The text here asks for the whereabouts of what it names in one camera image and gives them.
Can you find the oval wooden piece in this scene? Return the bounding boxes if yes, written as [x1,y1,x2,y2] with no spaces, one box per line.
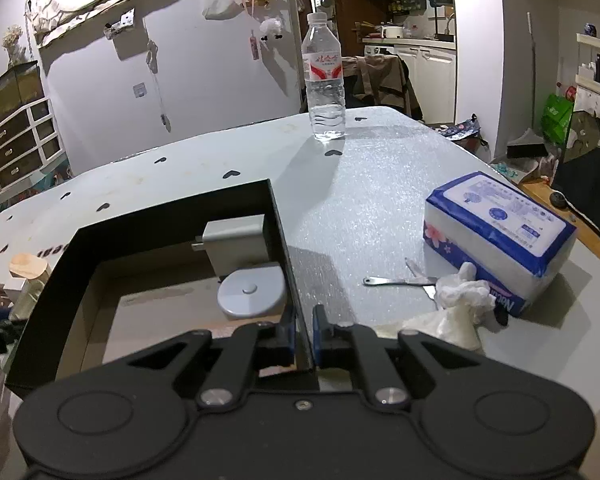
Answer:
[8,254,51,281]

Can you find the small wall shelf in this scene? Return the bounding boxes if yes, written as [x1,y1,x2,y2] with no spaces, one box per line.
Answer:
[104,8,136,40]

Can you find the hanging white plastic bag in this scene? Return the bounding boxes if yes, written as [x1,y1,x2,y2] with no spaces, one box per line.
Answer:
[202,0,238,21]

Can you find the dried flowers vase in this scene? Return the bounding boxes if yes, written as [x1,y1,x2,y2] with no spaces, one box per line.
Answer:
[2,24,28,67]

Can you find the green bag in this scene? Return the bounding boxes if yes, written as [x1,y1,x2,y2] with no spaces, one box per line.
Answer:
[540,92,576,148]

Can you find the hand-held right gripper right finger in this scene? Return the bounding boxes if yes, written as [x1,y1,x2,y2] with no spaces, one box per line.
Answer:
[312,302,486,408]

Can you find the beige block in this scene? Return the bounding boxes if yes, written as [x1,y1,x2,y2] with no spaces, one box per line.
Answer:
[10,277,46,321]

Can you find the black box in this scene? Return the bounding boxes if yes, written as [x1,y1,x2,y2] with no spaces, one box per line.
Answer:
[2,178,316,401]

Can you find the glass fish tank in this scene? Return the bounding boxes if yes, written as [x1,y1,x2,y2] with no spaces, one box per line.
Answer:
[0,60,46,121]

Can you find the clear water bottle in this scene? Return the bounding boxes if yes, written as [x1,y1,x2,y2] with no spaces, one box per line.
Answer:
[300,13,347,142]

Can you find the white round disc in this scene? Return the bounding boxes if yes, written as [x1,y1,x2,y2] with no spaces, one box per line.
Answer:
[216,265,287,320]

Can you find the chair with brown jacket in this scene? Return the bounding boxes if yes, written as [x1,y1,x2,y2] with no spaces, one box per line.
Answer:
[342,54,421,121]

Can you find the grey rectangular block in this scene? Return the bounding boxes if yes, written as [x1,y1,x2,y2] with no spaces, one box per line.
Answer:
[192,214,283,286]

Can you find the black chalkboard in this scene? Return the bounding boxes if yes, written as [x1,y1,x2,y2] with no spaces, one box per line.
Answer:
[550,110,600,256]

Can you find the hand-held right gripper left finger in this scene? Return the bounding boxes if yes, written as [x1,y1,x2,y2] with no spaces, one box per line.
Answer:
[125,302,298,408]

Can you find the hanging plush sheep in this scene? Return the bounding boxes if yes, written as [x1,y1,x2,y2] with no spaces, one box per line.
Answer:
[259,16,285,41]

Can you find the white drawer unit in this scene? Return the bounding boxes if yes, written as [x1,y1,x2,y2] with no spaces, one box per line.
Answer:
[0,97,63,176]

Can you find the kitchen counter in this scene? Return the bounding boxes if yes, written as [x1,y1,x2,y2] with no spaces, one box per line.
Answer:
[362,35,457,126]

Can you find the metal tweezers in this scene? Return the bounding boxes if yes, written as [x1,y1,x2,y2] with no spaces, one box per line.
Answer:
[362,257,438,301]

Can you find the blue white tissue pack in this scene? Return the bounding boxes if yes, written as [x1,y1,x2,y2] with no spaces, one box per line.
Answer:
[422,171,578,318]

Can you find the crumpled white tissue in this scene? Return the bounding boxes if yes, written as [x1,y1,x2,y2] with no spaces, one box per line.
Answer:
[372,261,497,353]

